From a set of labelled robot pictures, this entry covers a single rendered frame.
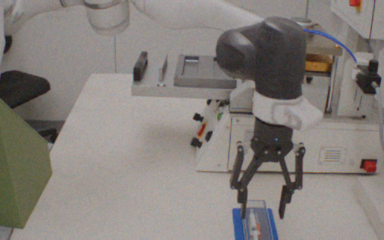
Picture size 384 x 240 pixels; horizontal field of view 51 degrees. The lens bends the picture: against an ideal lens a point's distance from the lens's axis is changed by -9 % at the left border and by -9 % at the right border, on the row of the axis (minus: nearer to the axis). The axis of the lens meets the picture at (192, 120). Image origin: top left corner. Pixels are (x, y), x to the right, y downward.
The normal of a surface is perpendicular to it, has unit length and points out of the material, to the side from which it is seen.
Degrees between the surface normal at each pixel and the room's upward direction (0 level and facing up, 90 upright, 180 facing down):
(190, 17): 102
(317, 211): 0
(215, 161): 90
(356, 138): 90
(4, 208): 90
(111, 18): 114
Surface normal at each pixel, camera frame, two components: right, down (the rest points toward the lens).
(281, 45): -0.35, 0.25
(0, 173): -0.04, 0.44
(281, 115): -0.54, 0.36
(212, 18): 0.00, 0.66
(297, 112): 0.18, -0.73
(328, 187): 0.03, -0.90
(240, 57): -0.76, 0.24
